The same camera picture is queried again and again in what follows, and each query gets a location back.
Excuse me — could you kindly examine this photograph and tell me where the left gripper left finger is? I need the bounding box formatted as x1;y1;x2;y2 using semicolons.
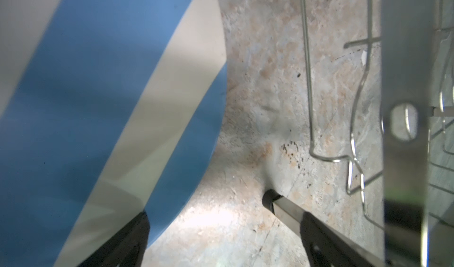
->
79;211;150;267

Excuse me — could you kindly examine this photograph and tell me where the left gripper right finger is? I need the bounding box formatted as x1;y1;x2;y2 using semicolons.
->
299;211;385;267

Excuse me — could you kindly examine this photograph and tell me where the blue striped plate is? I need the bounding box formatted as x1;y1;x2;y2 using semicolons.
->
1;0;227;267

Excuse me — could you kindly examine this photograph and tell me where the steel wire dish rack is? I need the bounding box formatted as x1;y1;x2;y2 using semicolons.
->
309;0;454;267

